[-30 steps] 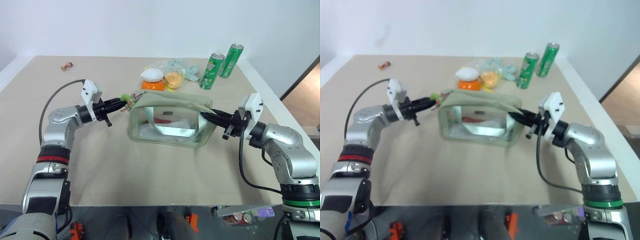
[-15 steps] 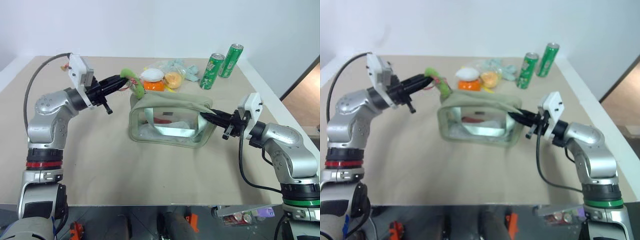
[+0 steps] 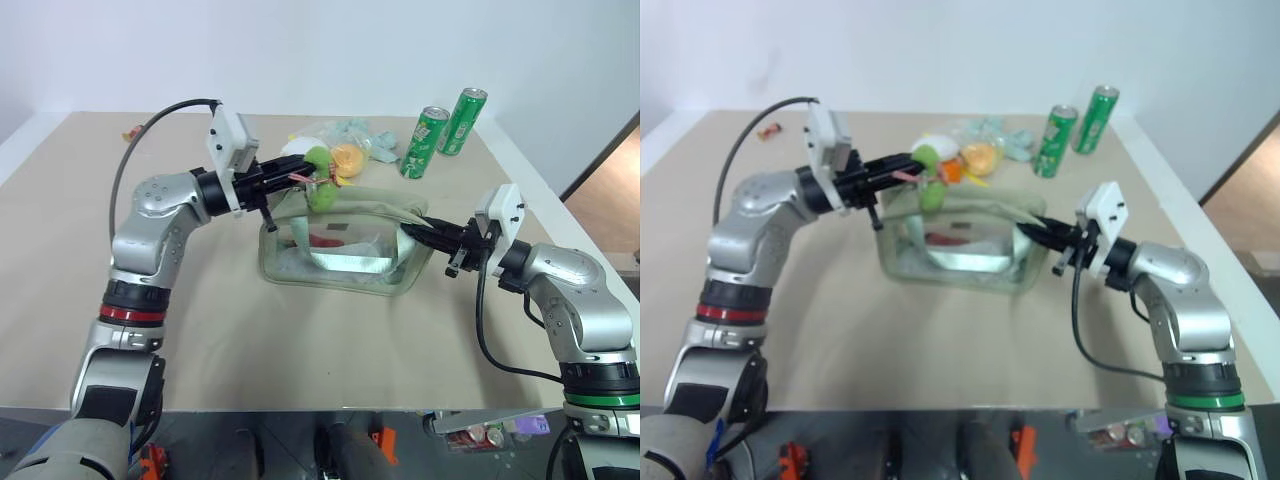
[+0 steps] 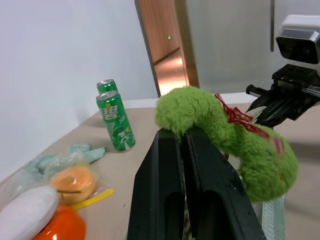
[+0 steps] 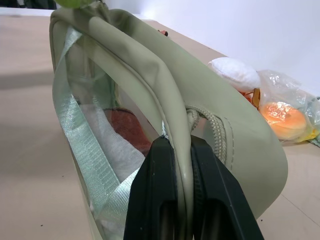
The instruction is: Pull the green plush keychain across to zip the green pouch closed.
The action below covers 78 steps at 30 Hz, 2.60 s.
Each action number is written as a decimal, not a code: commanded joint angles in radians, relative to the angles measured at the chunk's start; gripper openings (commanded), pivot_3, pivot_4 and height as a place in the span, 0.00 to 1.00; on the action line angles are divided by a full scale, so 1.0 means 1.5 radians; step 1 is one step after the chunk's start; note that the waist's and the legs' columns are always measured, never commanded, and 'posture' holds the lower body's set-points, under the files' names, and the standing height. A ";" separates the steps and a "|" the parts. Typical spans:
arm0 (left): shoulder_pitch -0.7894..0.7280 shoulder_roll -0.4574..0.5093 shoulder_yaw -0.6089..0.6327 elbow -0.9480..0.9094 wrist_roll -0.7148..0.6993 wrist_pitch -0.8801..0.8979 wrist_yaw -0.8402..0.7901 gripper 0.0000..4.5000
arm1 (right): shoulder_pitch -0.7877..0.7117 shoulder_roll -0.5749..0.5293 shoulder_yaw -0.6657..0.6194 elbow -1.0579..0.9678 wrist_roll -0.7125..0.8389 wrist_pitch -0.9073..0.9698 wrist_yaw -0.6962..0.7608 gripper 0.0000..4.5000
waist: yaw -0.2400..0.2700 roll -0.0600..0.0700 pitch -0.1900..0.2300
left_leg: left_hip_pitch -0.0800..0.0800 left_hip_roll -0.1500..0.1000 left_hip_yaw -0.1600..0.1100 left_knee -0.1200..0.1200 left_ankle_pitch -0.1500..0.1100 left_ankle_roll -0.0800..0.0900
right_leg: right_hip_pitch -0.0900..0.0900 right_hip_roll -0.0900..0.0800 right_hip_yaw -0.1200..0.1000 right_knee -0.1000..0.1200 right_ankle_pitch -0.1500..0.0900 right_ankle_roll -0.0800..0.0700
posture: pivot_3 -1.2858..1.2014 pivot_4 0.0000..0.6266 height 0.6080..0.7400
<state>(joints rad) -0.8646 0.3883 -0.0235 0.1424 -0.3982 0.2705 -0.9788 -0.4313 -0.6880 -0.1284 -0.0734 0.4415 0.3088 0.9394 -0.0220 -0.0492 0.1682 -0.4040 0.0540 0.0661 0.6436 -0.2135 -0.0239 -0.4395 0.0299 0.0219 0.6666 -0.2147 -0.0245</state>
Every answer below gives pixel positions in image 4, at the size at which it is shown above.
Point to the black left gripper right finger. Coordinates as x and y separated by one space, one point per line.
215 190

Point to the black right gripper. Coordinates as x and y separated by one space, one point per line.
297 80

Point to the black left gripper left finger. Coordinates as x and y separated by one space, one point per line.
155 190

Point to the clear plastic zip bag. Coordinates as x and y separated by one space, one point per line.
62 160

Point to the white oval plush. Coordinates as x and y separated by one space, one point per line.
27 212

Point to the green soda can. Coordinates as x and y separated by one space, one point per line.
107 87
117 122

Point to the orange plastic bowl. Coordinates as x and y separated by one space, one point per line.
62 225

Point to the teal cloth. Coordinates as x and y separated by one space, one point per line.
37 165

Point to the brown wooden door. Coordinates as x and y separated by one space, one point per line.
165 50

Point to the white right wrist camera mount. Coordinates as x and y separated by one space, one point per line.
297 42

